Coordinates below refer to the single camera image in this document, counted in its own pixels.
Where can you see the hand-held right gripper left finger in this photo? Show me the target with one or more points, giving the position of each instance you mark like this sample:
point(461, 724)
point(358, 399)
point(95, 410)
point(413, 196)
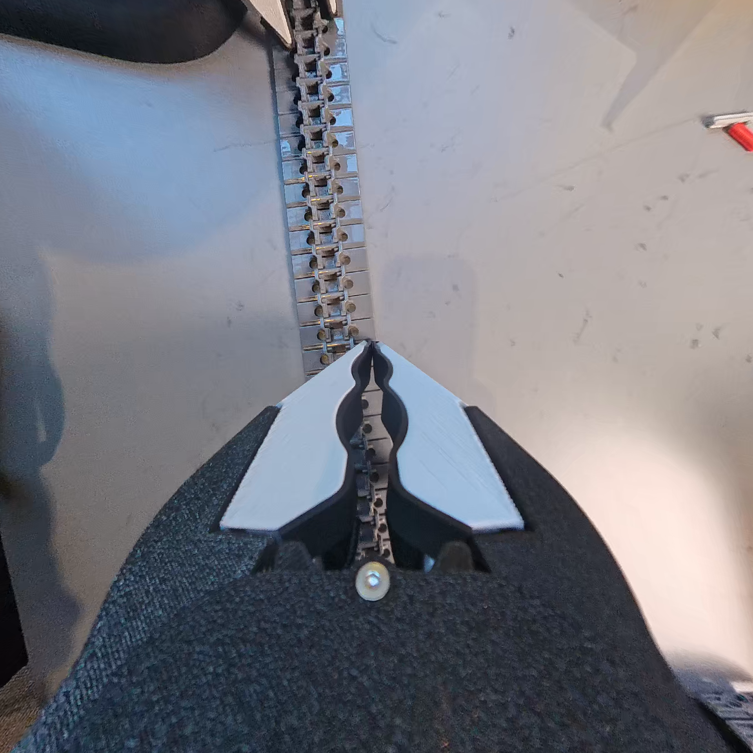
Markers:
point(294, 465)

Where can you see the pile of small brick pins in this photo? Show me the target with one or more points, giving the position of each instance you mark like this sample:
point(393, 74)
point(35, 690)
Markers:
point(735, 130)

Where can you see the black quilted wrist rest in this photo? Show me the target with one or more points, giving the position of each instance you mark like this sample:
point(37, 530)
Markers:
point(106, 30)

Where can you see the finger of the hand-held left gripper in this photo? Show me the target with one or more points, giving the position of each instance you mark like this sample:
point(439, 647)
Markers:
point(268, 18)

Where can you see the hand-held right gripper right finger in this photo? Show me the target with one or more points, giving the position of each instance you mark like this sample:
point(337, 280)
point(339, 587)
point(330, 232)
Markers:
point(453, 465)

